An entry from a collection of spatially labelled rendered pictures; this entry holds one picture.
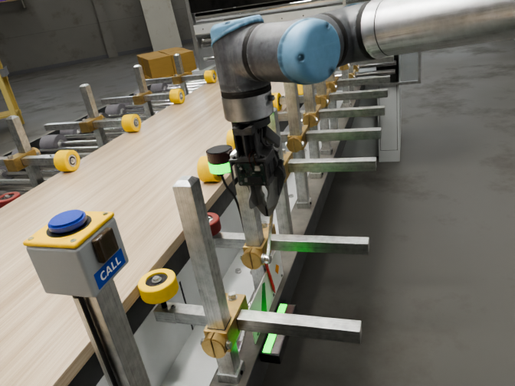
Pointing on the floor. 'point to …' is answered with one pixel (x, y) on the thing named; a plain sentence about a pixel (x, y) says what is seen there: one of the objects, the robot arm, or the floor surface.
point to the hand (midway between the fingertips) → (267, 208)
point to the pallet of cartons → (165, 63)
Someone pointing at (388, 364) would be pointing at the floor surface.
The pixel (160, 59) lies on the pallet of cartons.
